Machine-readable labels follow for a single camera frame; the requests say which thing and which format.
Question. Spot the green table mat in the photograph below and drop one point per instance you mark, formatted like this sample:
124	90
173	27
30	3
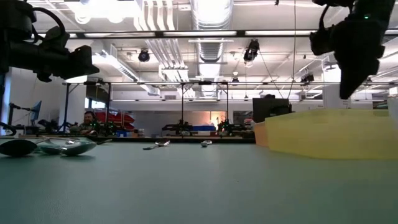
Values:
155	186

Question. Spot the black ceiling camera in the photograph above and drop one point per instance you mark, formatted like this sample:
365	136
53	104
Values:
144	56
251	51
307	77

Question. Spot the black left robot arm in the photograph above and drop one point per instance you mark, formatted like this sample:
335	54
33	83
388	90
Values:
18	53

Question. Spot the blue background monitor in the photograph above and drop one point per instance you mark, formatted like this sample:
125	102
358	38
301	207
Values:
36	110

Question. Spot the white ceiling pipes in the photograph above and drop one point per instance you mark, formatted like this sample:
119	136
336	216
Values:
161	18

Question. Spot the orange plastic bin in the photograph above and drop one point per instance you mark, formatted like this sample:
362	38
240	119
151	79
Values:
261	133

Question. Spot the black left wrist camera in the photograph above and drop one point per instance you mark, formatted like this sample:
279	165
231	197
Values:
56	35

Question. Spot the blue storage box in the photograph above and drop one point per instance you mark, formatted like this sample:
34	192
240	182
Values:
203	127

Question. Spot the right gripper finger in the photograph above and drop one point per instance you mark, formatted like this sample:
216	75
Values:
354	84

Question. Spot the silver ventilation duct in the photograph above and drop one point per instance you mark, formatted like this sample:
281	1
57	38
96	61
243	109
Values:
211	49

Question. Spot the red storage shelves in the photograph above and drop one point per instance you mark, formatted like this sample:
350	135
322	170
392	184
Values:
124	119

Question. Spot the yellow plastic bin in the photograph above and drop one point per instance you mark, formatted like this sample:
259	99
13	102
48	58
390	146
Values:
329	133

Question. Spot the black background robot arm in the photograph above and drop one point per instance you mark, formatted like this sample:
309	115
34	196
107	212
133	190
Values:
53	126
174	127
227	126

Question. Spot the black metal spoon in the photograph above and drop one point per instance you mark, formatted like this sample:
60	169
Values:
49	150
77	148
161	143

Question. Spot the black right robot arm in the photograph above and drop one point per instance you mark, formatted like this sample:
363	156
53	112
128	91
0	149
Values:
376	7

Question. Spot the seated person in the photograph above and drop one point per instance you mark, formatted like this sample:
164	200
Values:
88	123

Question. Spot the silver metal spoon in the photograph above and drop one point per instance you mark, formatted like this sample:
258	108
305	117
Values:
206	143

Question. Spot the black aluminium table frame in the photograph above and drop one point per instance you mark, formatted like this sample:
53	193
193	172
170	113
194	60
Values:
186	140

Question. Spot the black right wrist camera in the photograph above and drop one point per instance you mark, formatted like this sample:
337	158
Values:
320	42

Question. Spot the black background monitor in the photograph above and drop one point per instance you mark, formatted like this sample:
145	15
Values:
270	109

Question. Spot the black overhead light bar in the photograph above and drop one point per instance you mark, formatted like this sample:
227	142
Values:
160	34

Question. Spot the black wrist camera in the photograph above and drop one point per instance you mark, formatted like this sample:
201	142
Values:
56	35
320	42

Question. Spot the black background workstation frame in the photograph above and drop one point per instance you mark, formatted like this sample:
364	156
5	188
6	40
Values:
182	105

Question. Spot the green lit background robot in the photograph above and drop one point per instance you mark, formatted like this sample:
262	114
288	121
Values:
107	127

